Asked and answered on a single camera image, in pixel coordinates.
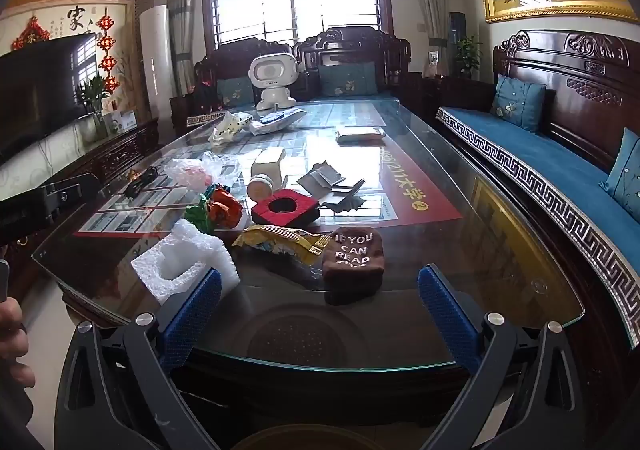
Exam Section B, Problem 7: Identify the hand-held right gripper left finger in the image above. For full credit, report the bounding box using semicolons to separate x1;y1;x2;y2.
54;267;241;450

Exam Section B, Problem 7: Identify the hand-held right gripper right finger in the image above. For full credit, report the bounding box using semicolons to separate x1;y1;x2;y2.
417;264;586;450

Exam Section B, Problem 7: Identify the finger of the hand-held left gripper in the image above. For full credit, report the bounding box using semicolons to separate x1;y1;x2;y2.
40;173;102;227

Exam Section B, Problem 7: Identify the white foam block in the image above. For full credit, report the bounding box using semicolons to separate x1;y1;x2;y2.
131;219;242;307

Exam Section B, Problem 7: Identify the brown printed sock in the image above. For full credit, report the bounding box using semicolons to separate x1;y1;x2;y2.
321;226;386;306

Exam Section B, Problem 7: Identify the person's left hand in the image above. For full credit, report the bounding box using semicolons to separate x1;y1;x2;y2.
0;300;37;393

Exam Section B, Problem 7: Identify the carved wooden television cabinet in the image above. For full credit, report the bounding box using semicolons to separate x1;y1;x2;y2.
0;117;162;301

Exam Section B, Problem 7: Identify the green crumpled wrapper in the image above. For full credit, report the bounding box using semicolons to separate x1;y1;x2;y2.
184;203;212;233

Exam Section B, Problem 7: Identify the green bamboo plant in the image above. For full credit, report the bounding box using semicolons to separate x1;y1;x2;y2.
74;74;112;142

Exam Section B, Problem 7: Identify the black television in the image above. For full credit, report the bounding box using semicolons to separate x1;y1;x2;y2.
0;33;99;162

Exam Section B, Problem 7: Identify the orange crumpled wrapper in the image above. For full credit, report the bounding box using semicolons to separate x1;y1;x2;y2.
207;187;247;232

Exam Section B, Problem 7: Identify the yellow snack wrapper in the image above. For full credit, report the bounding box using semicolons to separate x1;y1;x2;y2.
231;224;332;267

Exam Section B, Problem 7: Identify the clear pink plastic bag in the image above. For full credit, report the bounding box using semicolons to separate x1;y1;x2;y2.
164;151;242;192

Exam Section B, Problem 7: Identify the red foam box insert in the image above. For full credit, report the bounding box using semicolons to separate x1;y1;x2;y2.
250;189;321;228

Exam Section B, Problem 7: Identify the red bordered printed poster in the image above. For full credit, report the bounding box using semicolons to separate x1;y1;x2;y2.
72;100;463;238

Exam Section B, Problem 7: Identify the white paper roll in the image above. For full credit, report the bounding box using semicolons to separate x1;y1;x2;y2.
246;147;287;204

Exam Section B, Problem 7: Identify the white tower air conditioner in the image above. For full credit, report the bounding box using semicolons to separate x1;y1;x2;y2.
138;4;172;120

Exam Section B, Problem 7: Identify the black backpack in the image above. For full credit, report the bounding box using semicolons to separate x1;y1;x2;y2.
191;79;219;107

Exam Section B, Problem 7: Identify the crumpled white patterned bag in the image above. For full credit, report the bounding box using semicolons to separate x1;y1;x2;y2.
208;110;252;149

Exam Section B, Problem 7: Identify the grey folded cardboard piece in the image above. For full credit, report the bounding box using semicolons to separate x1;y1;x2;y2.
296;160;348;197

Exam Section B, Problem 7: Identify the blue patterned seat cushion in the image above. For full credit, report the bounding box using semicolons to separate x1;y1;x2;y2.
436;104;640;281

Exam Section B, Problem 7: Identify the teal embroidered cushion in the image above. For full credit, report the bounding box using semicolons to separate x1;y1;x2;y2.
318;60;379;98
599;127;640;212
489;73;548;136
216;77;257;108

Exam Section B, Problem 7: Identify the white flat packet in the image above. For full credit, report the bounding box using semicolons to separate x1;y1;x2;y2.
335;125;387;147

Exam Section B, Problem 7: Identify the carved wooden armchair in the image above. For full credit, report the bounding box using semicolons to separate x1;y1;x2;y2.
292;25;412;102
170;37;301;123

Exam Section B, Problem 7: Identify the dark wooden side table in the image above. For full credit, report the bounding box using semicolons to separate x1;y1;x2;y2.
406;72;495;132

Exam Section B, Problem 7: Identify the white robot toy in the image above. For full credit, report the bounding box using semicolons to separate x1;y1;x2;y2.
247;53;302;112

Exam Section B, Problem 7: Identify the small potted plant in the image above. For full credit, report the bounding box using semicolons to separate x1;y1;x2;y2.
454;34;484;80

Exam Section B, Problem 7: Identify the long carved wooden sofa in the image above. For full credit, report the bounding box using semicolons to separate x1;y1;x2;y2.
434;29;640;348

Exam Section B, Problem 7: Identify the black cable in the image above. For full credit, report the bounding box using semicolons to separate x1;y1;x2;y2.
121;165;160;199

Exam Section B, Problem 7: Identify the red knot string ornament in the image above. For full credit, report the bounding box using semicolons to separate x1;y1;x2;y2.
96;13;122;94

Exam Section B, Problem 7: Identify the red knot wall ornament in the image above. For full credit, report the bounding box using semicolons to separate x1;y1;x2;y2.
11;15;52;52

